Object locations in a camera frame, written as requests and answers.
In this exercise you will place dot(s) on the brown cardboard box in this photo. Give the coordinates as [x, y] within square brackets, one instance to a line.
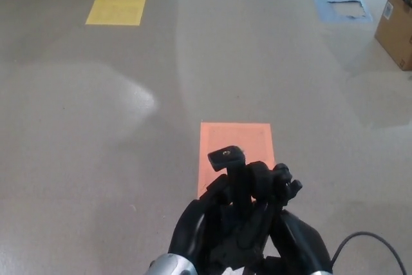
[394, 35]

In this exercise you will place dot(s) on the black extendable phone stand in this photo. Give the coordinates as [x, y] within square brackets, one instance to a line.
[259, 180]

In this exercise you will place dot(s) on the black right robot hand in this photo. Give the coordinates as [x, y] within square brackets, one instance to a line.
[305, 242]

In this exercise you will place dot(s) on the orange paper sheet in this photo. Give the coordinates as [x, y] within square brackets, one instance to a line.
[225, 136]

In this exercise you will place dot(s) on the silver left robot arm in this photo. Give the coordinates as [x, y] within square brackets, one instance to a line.
[175, 265]

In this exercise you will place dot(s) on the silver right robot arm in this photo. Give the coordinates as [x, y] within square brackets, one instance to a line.
[322, 273]

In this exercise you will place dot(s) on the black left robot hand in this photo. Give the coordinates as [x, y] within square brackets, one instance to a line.
[188, 230]

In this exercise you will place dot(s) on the yellow paper sheet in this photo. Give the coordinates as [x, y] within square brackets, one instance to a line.
[117, 4]

